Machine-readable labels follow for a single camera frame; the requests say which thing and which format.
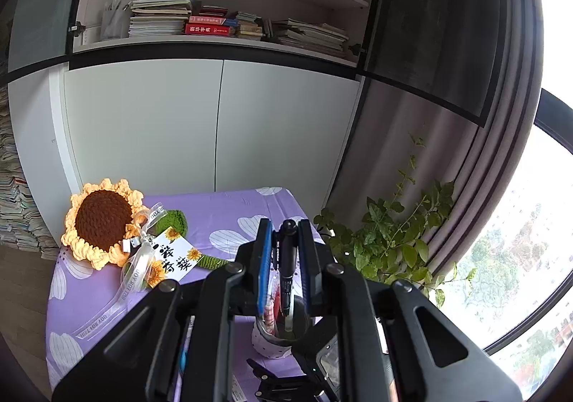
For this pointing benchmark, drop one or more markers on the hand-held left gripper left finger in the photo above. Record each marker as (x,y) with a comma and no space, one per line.
(264,263)

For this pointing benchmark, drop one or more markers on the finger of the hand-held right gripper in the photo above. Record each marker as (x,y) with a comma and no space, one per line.
(273,386)
(309,361)

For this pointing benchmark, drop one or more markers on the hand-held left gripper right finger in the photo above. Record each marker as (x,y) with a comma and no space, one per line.
(308,263)

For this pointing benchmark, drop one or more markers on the black marker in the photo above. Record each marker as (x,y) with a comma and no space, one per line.
(286,258)

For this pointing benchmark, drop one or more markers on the white eraser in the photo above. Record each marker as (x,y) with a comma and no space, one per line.
(237,391)

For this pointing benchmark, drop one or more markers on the red pen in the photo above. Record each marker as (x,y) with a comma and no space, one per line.
(277,301)

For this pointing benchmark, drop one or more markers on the grey felt pen holder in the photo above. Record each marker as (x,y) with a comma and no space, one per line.
(266,344)

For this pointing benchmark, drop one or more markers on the pink checkered pen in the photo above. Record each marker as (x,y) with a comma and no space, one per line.
(269,317)

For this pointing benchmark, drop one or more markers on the blue pen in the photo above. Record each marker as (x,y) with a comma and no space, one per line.
(182,359)

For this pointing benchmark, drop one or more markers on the green potted plant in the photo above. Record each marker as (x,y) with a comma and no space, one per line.
(385,245)

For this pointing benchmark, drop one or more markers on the white gift tag card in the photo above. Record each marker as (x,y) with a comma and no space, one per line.
(172,261)

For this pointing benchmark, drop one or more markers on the clear printed ribbon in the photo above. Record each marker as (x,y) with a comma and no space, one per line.
(138,249)

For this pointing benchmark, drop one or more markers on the white cabinet door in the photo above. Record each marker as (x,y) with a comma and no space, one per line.
(143,124)
(286,129)

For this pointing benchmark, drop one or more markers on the crochet sunflower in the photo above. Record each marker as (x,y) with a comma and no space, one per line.
(103,216)

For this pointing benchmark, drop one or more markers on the purple floral tablecloth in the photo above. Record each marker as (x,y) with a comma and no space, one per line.
(98,294)

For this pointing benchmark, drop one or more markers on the stack of magazines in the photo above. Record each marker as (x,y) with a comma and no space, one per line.
(309,37)

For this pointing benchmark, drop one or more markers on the pale pink curtain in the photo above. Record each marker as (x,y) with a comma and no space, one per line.
(492,115)

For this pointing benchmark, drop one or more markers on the stack of mixed books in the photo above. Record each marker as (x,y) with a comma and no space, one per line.
(248,26)

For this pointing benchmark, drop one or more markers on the thick red book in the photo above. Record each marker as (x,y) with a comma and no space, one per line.
(208,30)

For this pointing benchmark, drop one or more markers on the tall pile of paper books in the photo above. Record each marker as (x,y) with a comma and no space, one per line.
(18,205)

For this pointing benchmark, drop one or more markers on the stack of white booklets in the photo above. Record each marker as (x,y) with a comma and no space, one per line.
(156,19)

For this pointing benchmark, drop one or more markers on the dark glass cabinet door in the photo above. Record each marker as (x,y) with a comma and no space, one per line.
(44,3)
(434,26)

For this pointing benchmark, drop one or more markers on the clear pen cup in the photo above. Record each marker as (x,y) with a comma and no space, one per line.
(114,23)

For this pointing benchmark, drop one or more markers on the black window frame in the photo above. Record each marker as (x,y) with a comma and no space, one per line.
(559,104)

